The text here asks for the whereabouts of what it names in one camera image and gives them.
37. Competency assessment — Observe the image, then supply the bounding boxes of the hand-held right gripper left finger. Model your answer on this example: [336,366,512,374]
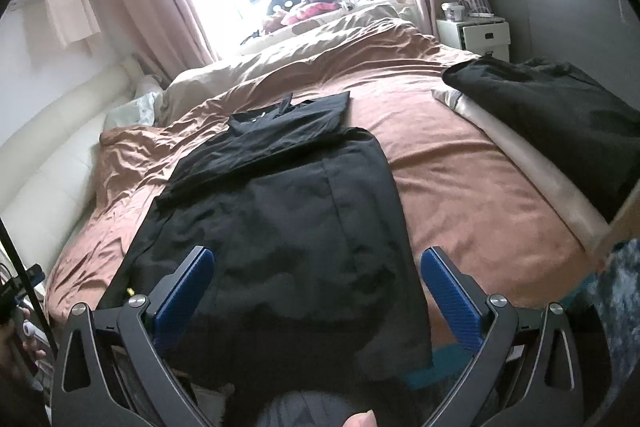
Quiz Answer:
[50,246,217,427]

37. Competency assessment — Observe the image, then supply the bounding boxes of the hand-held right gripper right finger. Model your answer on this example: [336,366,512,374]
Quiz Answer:
[419,246,598,427]

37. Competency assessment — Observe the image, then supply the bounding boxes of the black jacket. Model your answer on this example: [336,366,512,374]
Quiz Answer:
[120,91,435,388]

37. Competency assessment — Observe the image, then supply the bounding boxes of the person's left forearm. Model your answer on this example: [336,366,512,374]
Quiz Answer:
[0,372,51,427]

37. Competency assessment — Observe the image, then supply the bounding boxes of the black folded clothes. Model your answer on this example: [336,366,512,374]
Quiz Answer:
[442,56,640,224]

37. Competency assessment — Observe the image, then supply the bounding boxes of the person's left hand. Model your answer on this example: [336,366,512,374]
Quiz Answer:
[0,319,53,388]

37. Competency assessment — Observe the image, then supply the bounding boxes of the person's right hand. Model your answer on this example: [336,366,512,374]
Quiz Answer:
[341,409,379,427]

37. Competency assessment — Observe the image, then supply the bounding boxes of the bed with brown sheet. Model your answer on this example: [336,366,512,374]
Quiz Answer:
[42,14,631,358]

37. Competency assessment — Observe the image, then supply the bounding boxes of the cream padded headboard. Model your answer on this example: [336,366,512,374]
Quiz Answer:
[0,57,166,238]

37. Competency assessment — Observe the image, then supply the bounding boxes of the blue white shaggy rug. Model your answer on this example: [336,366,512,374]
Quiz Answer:
[582,237,640,368]

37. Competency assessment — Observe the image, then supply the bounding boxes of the patterned pillow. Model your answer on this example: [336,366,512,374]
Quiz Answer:
[102,92,163,130]

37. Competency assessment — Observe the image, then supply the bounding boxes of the white pillow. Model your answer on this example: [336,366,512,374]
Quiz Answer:
[132,74,166,98]

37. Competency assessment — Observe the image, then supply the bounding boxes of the white nightstand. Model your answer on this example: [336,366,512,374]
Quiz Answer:
[436,18,512,62]

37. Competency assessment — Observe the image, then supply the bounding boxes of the beige duvet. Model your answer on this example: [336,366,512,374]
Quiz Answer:
[160,4,436,128]

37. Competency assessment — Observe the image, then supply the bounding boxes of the beige hanging cloth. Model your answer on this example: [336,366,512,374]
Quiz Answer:
[39,0,103,48]

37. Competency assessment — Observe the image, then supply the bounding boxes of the pink cloth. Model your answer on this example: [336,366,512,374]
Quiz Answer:
[295,2,336,20]

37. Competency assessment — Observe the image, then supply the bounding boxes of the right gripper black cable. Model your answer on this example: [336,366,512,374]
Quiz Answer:
[0,214,58,358]

